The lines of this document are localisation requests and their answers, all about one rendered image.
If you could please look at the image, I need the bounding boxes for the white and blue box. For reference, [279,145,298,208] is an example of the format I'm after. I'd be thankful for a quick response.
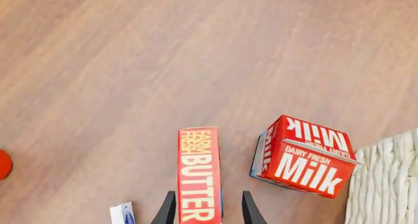
[109,200,137,224]

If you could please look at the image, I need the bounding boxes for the round red-orange object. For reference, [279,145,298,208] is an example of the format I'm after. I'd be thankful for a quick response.
[0,149,14,181]

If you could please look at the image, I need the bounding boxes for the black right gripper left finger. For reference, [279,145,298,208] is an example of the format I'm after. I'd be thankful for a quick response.
[150,191,177,224]

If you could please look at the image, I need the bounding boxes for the red milk carton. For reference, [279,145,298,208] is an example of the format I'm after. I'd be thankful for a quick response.
[249,114,364,200]

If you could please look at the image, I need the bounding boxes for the white woven basket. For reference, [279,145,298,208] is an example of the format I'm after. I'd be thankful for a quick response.
[344,127,418,224]

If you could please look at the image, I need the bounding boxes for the red butter box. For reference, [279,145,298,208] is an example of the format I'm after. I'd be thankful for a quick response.
[177,126,225,224]

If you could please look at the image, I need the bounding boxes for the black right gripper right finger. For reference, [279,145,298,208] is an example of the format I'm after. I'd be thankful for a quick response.
[242,191,268,224]

